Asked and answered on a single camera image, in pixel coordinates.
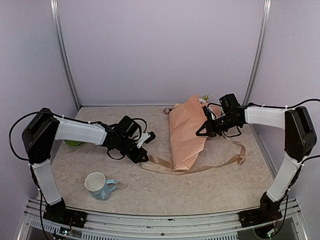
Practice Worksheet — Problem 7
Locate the left aluminium frame post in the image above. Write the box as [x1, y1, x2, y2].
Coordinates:
[50, 0, 82, 111]

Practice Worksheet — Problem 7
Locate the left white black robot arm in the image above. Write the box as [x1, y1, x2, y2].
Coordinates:
[22, 108, 156, 223]

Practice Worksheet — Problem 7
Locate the pink fake rose stem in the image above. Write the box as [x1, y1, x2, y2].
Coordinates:
[163, 107, 173, 115]

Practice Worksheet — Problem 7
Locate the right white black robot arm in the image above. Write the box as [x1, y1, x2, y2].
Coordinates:
[195, 93, 317, 203]

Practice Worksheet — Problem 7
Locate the white fake rose stem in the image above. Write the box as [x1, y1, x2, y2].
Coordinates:
[199, 94, 210, 104]

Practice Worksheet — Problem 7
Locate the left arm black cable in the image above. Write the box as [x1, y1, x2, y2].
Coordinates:
[8, 111, 55, 161]

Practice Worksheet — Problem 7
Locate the aluminium frame post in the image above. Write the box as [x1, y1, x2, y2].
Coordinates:
[242, 0, 272, 105]
[50, 0, 82, 111]

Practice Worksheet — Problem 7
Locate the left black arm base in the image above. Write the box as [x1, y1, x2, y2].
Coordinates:
[43, 208, 87, 229]

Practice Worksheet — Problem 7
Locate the beige ribbon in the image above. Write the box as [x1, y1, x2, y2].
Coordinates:
[139, 135, 246, 176]

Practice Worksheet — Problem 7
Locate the blue white ceramic mug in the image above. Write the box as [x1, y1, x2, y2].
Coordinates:
[84, 172, 118, 201]

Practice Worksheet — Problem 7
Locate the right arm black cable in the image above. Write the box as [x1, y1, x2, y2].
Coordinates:
[249, 98, 320, 111]

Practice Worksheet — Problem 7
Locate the right aluminium frame post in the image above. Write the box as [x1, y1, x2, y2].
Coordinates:
[242, 0, 272, 105]

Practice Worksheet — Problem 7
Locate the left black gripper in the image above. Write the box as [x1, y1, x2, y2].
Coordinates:
[117, 136, 149, 164]

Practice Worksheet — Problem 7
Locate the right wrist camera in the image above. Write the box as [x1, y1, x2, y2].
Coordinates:
[202, 105, 222, 120]

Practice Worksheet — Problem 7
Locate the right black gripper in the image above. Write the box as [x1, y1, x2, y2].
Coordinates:
[196, 113, 240, 137]

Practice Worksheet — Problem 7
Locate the front aluminium rail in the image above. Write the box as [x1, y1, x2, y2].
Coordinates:
[14, 198, 310, 240]

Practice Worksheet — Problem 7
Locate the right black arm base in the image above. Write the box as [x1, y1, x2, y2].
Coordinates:
[238, 199, 282, 228]

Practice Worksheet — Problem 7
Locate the pink beige wrapping paper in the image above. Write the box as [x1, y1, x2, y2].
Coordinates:
[169, 94, 207, 171]

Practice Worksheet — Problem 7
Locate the green plate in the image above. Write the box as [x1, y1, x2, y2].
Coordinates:
[64, 140, 82, 147]

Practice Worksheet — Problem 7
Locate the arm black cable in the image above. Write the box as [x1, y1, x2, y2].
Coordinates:
[249, 98, 320, 111]
[8, 111, 55, 161]

